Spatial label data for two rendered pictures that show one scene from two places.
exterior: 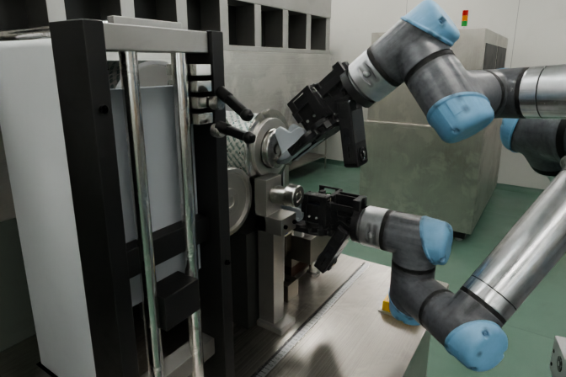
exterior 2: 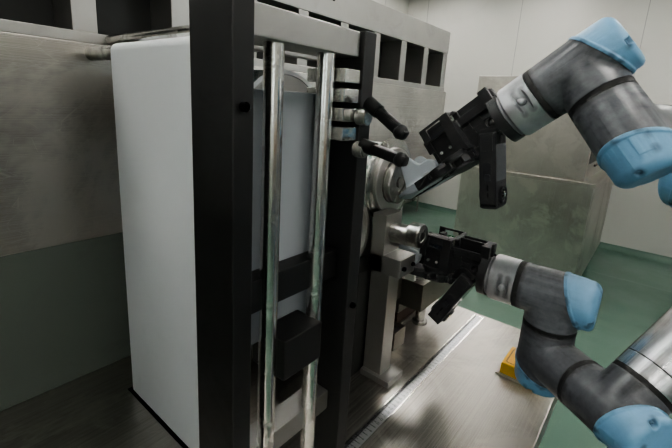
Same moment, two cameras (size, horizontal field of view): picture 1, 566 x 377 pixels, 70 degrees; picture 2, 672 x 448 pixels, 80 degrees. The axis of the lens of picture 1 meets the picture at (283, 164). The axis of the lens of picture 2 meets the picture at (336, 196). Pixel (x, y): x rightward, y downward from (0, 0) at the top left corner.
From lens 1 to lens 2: 0.10 m
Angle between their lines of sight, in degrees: 5
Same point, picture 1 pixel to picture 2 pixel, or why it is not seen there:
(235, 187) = not seen: hidden behind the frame
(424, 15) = (605, 34)
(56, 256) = (161, 277)
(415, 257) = (556, 319)
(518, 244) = not seen: outside the picture
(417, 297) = (556, 366)
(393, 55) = (559, 81)
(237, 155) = not seen: hidden behind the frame
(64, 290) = (165, 315)
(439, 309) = (586, 384)
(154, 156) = (287, 173)
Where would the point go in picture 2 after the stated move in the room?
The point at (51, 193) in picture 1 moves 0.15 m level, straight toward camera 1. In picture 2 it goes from (163, 208) to (170, 250)
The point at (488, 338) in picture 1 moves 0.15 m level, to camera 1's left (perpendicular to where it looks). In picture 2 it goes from (657, 430) to (520, 413)
